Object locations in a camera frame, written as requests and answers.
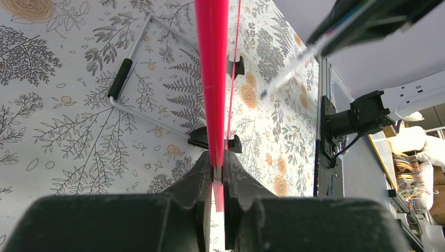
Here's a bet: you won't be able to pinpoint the floral table mat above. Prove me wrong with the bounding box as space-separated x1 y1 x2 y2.
1 1 319 251

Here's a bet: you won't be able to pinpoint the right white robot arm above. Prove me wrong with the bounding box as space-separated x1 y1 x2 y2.
306 1 444 139

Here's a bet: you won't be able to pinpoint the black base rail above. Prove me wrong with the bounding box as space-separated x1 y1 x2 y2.
313 96 344 198

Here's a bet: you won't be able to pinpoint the white blue marker pen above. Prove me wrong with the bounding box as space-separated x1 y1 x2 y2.
260 46 321 99

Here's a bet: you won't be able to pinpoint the pink framed whiteboard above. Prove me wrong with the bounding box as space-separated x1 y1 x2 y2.
195 1 241 251

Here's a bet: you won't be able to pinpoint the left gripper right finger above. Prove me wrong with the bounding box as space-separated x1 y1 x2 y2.
222 151 276 250

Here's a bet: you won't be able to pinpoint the wire whiteboard stand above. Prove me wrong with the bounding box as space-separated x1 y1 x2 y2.
107 15 209 149

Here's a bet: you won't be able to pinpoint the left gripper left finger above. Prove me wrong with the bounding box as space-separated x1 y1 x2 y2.
161 151 213 251

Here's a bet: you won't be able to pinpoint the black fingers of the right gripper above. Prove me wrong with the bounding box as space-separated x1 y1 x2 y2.
306 0 442 57

